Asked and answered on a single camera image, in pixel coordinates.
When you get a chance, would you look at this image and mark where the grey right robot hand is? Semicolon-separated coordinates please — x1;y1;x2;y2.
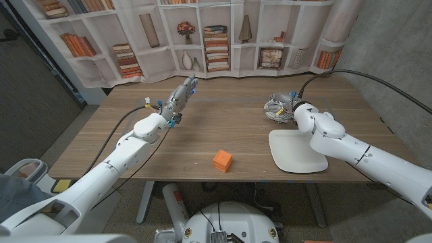
269;92;303;115

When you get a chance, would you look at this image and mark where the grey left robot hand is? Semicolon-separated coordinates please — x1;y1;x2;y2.
159;74;198;128

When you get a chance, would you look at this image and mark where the white Ethernet cable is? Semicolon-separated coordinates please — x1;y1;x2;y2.
263;93;295;124

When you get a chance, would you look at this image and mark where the white paper plate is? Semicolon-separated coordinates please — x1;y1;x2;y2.
268;129;329;174

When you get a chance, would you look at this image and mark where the orange cube block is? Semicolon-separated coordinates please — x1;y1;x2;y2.
213;149;234;173

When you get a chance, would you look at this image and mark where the printed bookshelf backdrop cloth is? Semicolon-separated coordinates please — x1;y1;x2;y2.
9;0;365;88

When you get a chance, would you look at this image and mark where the white roll with orange label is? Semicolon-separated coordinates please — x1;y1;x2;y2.
161;182;190;242

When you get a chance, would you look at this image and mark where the grey table leg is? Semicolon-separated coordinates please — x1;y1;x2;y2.
136;181;156;225
305;183;327;229

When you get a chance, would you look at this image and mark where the white robot torso base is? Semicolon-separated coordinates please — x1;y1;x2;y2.
182;201;280;243

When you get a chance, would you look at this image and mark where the aluminium foil tray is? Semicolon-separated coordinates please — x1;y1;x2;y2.
154;228;176;243

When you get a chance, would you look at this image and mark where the yellow flat object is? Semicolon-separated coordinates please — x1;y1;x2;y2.
51;178;72;194

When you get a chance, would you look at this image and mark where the person leg in jeans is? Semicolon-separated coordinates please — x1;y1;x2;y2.
0;173;53;223

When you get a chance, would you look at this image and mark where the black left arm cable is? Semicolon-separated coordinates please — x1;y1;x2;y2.
82;105;161;178

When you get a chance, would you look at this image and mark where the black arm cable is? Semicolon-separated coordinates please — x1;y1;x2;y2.
82;105;161;178
296;69;432;115

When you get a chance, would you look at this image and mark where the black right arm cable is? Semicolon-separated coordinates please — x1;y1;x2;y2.
296;69;432;115

